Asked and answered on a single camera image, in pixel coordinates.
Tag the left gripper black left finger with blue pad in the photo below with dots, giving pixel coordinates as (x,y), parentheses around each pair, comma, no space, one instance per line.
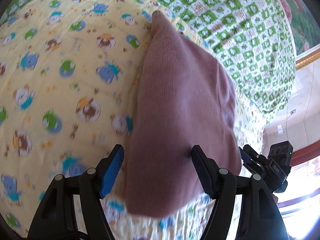
(55,217)

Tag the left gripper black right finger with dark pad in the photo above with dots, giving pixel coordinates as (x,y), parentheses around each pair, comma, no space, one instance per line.
(244,207)

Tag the pink knit sweater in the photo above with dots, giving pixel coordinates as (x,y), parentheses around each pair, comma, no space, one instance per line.
(185,98)

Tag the green white checkered bedsheet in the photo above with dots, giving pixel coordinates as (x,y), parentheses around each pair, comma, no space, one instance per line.
(252,39)

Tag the yellow cartoon animal quilt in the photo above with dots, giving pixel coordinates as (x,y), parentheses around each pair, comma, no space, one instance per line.
(51,125)

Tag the red wooden window frame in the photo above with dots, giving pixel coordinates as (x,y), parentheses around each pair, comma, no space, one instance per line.
(299,157)

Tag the wall socket with white cable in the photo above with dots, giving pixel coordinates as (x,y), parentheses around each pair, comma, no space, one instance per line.
(283,118)

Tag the floral picture gold frame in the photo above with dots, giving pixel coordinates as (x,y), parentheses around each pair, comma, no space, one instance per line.
(305,32)

